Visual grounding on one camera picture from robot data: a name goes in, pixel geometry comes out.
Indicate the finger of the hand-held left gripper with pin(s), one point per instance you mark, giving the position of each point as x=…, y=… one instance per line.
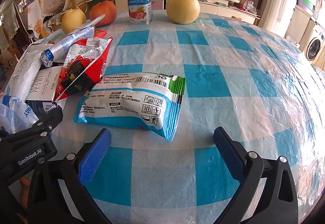
x=50, y=120

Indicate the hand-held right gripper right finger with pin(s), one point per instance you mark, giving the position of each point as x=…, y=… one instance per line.
x=228, y=156

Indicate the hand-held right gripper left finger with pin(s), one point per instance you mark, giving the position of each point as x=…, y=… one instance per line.
x=95, y=156

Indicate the white blue dotted wrapper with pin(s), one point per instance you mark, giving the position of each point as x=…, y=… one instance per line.
x=15, y=112

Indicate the white milk carton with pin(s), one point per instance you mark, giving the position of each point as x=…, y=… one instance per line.
x=42, y=84

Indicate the black gold chocolate wrapper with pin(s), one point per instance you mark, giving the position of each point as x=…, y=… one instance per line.
x=76, y=77

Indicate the blue white snack packet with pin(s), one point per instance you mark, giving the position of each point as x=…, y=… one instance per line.
x=127, y=104

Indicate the red foil snack wrapper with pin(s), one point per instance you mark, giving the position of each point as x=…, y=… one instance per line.
x=95, y=60

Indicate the white blue tube wrapper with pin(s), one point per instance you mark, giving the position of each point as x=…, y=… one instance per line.
x=68, y=42

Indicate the blue checked tablecloth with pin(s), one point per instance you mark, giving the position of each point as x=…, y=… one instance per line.
x=215, y=74

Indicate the orange printed cloth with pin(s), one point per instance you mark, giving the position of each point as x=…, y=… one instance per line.
x=35, y=23

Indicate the small yellow pear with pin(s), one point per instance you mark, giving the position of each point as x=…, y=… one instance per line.
x=73, y=21

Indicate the red apple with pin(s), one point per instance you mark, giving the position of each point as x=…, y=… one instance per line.
x=104, y=12

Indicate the white washing machine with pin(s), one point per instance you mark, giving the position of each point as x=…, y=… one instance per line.
x=316, y=44

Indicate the cream tv stand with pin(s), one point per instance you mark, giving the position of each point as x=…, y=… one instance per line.
x=221, y=8

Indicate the large yellow pear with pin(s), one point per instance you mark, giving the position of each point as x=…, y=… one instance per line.
x=182, y=8

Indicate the red snack bag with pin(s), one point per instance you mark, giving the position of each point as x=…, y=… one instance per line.
x=245, y=0

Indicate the pink case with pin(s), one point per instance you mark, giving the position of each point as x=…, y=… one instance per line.
x=158, y=2

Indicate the stacked plastic basins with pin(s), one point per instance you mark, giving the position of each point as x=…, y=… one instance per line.
x=304, y=4

